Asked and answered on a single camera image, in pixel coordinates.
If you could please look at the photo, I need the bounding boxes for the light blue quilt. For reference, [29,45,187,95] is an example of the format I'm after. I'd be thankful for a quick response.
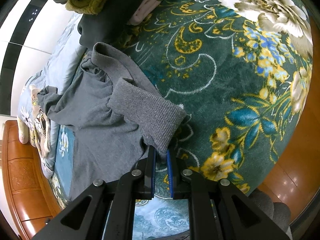
[17,13,86,179]

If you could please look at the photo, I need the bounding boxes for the grey sweater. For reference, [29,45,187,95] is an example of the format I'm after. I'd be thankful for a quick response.
[37,42,186,200]

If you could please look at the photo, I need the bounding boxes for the beige patterned pillow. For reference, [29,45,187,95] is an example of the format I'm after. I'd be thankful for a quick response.
[17,84,51,159]

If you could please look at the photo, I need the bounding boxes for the green floral blanket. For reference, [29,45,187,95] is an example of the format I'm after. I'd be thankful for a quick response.
[115,0,313,194]

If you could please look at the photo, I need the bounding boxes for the dark grey folded garment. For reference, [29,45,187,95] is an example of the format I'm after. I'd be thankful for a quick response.
[78,4,139,49]

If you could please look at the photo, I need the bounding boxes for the wooden bed frame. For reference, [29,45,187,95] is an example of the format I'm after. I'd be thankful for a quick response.
[2,120,61,239]

